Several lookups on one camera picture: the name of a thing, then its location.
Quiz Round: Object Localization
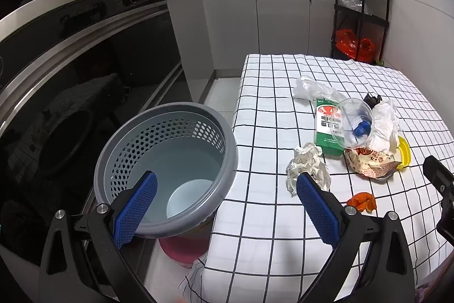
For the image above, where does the black shelf rack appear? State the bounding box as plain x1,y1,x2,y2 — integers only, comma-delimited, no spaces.
331,0,392,64

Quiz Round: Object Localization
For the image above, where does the grey perforated plastic basket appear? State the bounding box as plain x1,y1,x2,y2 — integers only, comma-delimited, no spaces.
94,102,239,240

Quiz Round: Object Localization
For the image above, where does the pink bucket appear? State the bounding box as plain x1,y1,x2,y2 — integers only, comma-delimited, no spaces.
158,214,213,268

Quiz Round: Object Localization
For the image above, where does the dark cloth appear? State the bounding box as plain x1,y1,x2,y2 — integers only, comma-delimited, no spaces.
363,93,382,108

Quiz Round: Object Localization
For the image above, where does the orange peel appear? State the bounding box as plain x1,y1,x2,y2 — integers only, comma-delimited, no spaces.
346,193,377,213

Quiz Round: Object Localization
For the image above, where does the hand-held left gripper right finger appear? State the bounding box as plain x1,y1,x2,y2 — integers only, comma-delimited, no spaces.
296,172,417,303

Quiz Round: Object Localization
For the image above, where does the white black-checked tablecloth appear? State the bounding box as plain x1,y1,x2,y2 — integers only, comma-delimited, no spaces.
179,54,454,303

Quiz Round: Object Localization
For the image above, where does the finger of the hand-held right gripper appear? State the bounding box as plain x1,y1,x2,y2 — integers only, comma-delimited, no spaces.
423,156,454,248

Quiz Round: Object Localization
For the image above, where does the red plastic bag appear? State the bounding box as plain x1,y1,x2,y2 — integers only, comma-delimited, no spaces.
335,29,359,58
356,37,376,63

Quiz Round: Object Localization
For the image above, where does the black built-in oven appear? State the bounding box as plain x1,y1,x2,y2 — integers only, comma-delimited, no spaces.
0,0,185,264

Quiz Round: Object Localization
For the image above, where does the green white carton box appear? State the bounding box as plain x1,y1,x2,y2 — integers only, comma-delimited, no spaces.
315,98,346,157

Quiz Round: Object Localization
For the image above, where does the crumpled printed paper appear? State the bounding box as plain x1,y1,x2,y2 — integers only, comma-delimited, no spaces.
285,143,331,195

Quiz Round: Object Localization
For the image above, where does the crumpled clear plastic bag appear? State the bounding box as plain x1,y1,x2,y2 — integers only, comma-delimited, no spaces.
293,75,350,101

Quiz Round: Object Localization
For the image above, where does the white crumpled tissue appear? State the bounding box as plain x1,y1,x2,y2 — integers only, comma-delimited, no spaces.
369,99,403,152

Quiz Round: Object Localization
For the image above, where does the printed bread wrapper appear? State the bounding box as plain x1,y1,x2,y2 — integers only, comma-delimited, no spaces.
344,146,400,181

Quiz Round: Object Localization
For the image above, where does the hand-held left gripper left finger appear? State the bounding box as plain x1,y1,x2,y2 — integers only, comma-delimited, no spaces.
38,171,167,303

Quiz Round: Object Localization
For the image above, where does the clear plastic cup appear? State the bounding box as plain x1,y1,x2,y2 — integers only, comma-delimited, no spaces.
334,98,375,149

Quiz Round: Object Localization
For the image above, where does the small blue item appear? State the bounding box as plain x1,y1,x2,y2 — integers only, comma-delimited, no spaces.
351,120,371,137

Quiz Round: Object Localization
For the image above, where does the grey kitchen cabinet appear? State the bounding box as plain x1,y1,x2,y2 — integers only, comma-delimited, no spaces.
165,0,336,80

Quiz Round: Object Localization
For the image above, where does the yellow plastic lid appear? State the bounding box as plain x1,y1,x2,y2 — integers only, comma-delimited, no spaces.
396,135,412,170

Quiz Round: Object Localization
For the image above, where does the white disposable bowl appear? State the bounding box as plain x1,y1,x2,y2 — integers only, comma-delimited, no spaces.
167,180,215,218

